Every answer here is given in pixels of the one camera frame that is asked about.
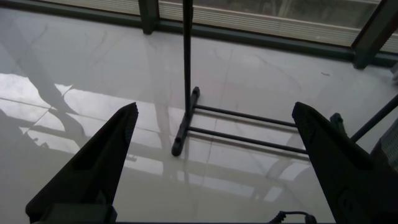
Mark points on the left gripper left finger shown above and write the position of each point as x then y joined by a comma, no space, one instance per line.
93,174

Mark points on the window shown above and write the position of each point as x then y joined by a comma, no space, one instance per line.
148,15

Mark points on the black clothes rack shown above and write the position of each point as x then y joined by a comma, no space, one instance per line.
187,46

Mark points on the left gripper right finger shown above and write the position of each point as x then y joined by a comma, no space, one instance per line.
335,161

